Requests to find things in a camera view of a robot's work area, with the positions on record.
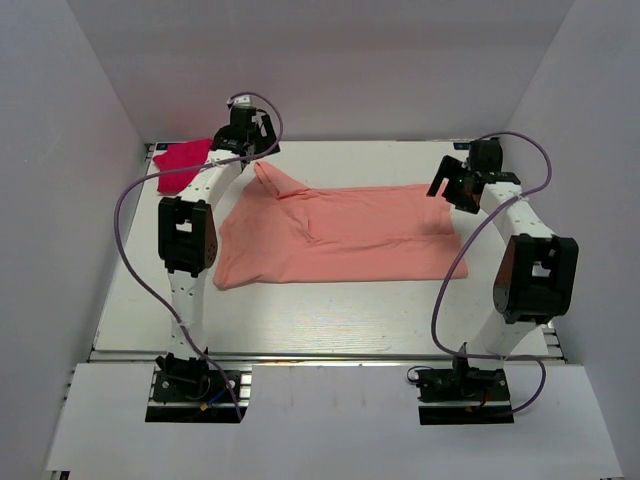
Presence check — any salmon pink t shirt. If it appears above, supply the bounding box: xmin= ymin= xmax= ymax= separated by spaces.
xmin=213 ymin=162 xmax=462 ymax=290

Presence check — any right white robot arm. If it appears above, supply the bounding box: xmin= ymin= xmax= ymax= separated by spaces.
xmin=427 ymin=132 xmax=579 ymax=399

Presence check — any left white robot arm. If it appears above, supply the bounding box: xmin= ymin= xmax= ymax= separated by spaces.
xmin=158 ymin=98 xmax=279 ymax=399

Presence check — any folded magenta t shirt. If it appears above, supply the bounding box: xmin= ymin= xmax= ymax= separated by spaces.
xmin=153 ymin=138 xmax=213 ymax=195

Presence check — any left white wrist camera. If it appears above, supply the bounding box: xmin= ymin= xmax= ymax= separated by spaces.
xmin=226 ymin=95 xmax=253 ymax=110

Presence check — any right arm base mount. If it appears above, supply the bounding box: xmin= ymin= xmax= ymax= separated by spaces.
xmin=406 ymin=360 xmax=514 ymax=426

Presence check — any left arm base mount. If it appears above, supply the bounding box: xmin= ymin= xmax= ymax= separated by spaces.
xmin=145 ymin=367 xmax=241 ymax=424

